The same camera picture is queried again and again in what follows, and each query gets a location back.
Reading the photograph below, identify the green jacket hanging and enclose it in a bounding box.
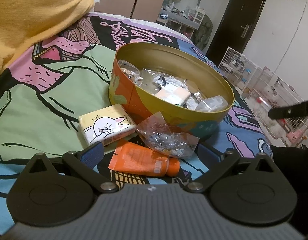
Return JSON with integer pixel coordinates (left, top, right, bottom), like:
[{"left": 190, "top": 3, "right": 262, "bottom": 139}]
[{"left": 192, "top": 15, "right": 213, "bottom": 50}]

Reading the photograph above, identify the cluttered white shelf desk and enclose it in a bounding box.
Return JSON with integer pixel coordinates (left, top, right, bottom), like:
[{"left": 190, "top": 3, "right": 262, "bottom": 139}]
[{"left": 156, "top": 0, "right": 205, "bottom": 39}]

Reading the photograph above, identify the white soap box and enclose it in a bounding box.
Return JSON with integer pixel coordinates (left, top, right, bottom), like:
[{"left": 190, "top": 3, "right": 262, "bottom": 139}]
[{"left": 154, "top": 84, "right": 191, "bottom": 107}]

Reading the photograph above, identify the colourful cartoon bed sheet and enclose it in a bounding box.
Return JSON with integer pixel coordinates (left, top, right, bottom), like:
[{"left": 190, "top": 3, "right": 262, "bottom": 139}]
[{"left": 0, "top": 11, "right": 273, "bottom": 235}]

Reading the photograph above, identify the white wire pet cage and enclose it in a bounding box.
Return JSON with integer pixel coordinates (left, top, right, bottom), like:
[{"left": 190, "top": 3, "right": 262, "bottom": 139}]
[{"left": 218, "top": 47, "right": 308, "bottom": 147}]

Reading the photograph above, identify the crumpled clear bag in tin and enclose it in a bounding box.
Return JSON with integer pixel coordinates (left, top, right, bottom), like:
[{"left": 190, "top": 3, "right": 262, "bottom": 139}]
[{"left": 118, "top": 60, "right": 229, "bottom": 113}]

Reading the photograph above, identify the orange cream tube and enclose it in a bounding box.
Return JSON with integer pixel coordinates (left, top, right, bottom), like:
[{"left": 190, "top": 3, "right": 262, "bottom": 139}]
[{"left": 108, "top": 140, "right": 180, "bottom": 177}]

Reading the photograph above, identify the round gold tin container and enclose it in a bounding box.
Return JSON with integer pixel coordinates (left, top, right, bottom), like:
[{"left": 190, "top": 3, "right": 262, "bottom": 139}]
[{"left": 108, "top": 43, "right": 235, "bottom": 140}]

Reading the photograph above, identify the dark door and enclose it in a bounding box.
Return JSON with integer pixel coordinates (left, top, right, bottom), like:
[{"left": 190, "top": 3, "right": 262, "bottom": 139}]
[{"left": 206, "top": 0, "right": 266, "bottom": 65}]

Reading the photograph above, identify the yellow orange blanket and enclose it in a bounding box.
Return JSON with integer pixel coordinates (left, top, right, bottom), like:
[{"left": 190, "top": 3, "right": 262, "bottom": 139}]
[{"left": 0, "top": 0, "right": 94, "bottom": 74}]

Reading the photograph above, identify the clear plastic bag of items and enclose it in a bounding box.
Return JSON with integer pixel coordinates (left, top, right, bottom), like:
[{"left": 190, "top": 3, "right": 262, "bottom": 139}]
[{"left": 136, "top": 112, "right": 199, "bottom": 159}]

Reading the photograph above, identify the cartoon rabbit tissue pack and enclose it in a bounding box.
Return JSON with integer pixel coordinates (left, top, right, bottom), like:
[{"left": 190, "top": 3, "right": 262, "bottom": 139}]
[{"left": 79, "top": 104, "right": 136, "bottom": 146}]

